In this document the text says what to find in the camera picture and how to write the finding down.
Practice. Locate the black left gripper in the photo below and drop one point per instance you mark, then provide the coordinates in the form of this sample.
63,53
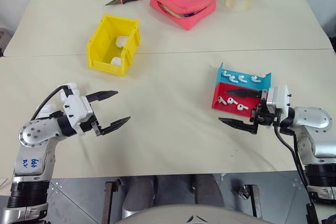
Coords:
96,129

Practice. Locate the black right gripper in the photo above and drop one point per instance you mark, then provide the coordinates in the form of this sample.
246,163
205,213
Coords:
265,116

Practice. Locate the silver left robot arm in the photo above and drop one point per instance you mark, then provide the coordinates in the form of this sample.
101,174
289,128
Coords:
31,134

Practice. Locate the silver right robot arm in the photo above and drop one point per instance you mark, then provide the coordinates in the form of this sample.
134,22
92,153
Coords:
315,119

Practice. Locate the white earbud charging case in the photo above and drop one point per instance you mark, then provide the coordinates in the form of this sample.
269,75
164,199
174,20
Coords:
116,61
121,41

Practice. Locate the yellow plastic bin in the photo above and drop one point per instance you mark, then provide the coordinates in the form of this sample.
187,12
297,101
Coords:
99,51

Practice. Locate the white wireless earbud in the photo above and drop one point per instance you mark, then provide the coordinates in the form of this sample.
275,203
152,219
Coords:
220,100
233,77
230,100
241,107
242,78
226,73
254,78

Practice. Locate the red plastic tray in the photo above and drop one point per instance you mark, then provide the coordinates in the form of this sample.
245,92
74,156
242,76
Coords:
223,107

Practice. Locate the blue plastic tray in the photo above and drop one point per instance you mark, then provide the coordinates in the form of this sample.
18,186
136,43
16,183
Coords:
223,81

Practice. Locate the dark rounded robot leg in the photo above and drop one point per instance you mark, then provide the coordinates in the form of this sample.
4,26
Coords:
207,190
139,192

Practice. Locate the rusty metal table leg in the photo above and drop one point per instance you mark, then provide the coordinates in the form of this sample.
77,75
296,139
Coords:
254,203
110,203

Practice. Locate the silver robot torso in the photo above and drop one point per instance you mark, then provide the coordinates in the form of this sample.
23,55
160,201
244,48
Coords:
189,214

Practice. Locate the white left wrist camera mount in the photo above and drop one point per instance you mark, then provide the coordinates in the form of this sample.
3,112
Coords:
76,108

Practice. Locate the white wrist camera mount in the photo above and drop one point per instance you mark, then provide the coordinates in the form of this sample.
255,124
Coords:
282,98
76,108

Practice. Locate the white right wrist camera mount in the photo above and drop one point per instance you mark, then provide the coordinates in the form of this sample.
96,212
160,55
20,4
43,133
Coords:
282,98

